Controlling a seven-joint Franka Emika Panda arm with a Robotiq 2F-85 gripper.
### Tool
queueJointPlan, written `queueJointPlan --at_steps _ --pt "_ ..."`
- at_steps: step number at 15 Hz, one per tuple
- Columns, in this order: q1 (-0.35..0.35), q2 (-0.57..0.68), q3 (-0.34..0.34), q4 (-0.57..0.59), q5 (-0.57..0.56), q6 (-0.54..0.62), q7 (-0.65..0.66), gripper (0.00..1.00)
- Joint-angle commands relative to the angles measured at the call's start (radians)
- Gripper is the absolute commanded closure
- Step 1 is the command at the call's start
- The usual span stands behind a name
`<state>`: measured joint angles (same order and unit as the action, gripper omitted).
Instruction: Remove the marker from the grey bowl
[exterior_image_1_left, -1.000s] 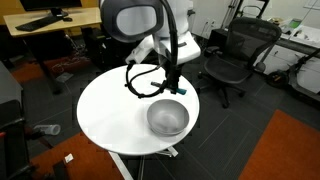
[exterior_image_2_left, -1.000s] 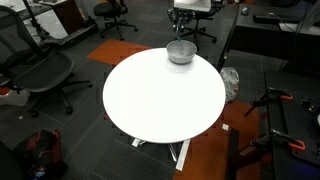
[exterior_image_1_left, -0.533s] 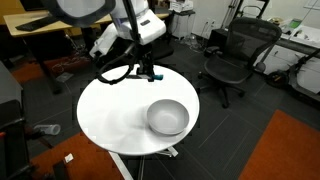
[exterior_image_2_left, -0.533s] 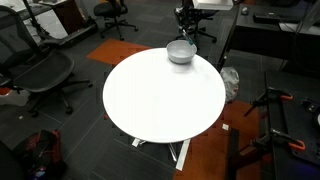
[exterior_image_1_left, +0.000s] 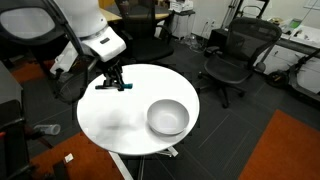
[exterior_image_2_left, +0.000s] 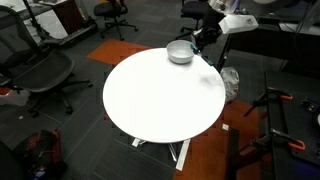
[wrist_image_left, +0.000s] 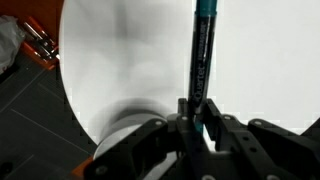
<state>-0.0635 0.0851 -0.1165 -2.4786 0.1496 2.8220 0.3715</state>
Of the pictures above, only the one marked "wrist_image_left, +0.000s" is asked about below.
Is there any grey bowl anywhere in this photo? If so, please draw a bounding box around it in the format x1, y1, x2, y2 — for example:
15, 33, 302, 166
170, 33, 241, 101
93, 113, 168, 161

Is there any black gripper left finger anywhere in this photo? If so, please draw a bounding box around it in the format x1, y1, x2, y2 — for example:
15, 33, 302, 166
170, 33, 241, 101
83, 98, 208, 180

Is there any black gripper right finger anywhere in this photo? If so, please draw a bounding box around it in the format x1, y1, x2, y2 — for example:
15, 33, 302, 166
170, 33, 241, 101
203, 98, 320, 180

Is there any teal black marker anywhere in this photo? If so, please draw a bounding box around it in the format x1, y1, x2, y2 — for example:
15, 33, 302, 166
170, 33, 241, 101
188, 0, 219, 134

